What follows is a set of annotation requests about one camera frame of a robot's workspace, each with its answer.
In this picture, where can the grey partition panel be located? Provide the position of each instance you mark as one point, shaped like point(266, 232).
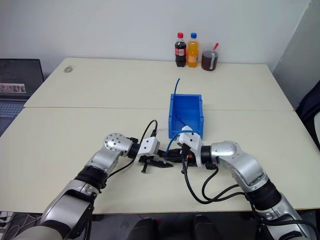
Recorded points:
point(297, 57)

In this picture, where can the clear cup of dark liquid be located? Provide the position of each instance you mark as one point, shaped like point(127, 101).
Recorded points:
point(209, 62)

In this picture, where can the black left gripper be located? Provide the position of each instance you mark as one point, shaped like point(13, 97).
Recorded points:
point(150, 158)

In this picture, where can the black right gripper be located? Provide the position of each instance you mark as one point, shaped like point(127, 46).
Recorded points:
point(191, 160)

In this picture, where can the red spoon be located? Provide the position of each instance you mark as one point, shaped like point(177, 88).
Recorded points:
point(215, 46)

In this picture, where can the orange soda bottle blue cap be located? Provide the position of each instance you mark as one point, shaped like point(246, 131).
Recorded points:
point(193, 53)

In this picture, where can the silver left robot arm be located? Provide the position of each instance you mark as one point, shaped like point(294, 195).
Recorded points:
point(100, 160)

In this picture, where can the black chair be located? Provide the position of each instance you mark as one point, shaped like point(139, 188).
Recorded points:
point(310, 115)

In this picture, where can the cola bottle red cap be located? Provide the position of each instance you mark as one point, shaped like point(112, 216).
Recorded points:
point(180, 53)

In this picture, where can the dark grey laptop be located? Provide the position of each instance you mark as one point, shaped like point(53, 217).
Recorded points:
point(17, 72)

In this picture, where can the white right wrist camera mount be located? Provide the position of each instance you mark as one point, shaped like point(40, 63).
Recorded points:
point(192, 140)

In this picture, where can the blue plastic storage bin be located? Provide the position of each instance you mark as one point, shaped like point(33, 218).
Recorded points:
point(172, 117)

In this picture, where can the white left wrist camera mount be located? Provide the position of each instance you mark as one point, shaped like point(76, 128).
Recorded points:
point(147, 147)

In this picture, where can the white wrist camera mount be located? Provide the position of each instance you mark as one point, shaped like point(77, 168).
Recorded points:
point(147, 147)
point(192, 140)

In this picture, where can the dark rounded shape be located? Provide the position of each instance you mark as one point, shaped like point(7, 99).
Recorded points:
point(145, 228)
point(206, 227)

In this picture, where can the white power strip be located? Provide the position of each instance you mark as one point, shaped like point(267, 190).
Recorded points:
point(3, 218)

